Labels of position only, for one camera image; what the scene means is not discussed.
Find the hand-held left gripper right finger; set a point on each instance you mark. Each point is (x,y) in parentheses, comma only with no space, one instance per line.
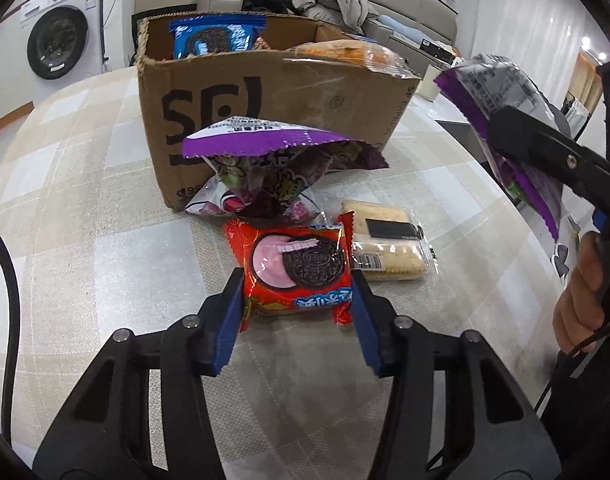
(370,330)

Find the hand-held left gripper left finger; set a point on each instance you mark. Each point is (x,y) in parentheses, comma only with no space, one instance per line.
(225,330)

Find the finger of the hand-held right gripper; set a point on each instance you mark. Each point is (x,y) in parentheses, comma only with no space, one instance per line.
(535,145)

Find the purple white barcode snack bag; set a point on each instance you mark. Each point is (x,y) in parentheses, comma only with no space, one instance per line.
(490,90)

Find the red cookie packet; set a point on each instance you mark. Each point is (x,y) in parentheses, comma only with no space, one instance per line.
(290,270)

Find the clear orange bread packet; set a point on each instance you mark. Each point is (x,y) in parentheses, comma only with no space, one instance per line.
(345,52)

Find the brown cardboard box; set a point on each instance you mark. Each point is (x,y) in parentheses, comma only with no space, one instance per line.
(285,95)

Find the person's right forearm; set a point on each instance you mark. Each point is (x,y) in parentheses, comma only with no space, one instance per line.
(585,410)

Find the person's right hand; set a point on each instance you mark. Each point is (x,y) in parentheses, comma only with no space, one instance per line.
(580,300)

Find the clear wrapped cracker packet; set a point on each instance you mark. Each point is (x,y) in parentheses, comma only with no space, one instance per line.
(385,260)

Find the cream cup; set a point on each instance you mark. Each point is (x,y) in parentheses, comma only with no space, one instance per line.
(428,90)

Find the small black box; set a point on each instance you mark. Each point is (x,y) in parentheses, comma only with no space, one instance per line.
(435,47)

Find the purple grape print snack bag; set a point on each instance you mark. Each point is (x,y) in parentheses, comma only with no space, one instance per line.
(265,175)

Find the beige sofa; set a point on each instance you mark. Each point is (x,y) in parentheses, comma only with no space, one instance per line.
(410,15)

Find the light blue cloth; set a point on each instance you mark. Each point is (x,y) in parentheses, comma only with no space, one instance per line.
(395,27)

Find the grey jacket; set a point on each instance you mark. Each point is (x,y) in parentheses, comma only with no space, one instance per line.
(335,2)

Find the blue cookie packet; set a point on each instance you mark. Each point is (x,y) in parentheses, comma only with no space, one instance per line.
(210,40)

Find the white washing machine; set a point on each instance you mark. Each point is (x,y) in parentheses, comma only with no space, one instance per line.
(60,35)

